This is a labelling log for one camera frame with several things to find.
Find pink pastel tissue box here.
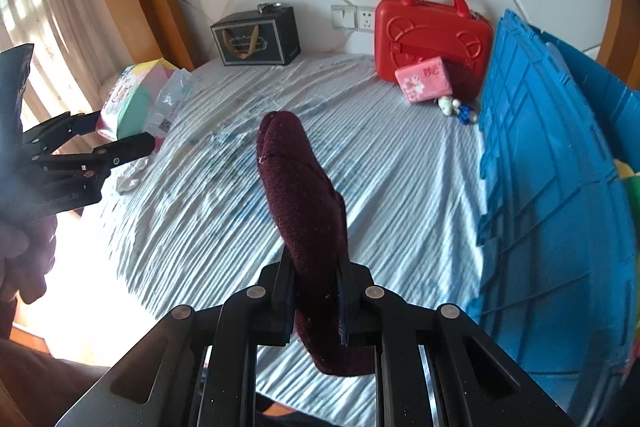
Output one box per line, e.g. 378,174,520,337
96,58,178,141

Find maroon fabric hat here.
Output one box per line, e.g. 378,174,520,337
256,112,374,377

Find pink flower tissue pack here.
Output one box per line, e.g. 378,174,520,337
395,57,452,104

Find green yellow plush toy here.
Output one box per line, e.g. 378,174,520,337
614,159,640,204

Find person left hand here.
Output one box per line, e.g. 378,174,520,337
1,216,58,340

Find clear plastic bag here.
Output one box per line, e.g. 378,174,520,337
116,69,192,194

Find blue plastic crate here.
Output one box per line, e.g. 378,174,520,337
468,11,639,426

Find black gift bag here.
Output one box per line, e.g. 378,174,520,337
210,3,300,66

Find red plastic suitcase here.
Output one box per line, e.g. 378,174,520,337
374,0,494,102

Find white wall socket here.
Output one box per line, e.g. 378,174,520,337
356,6,375,34

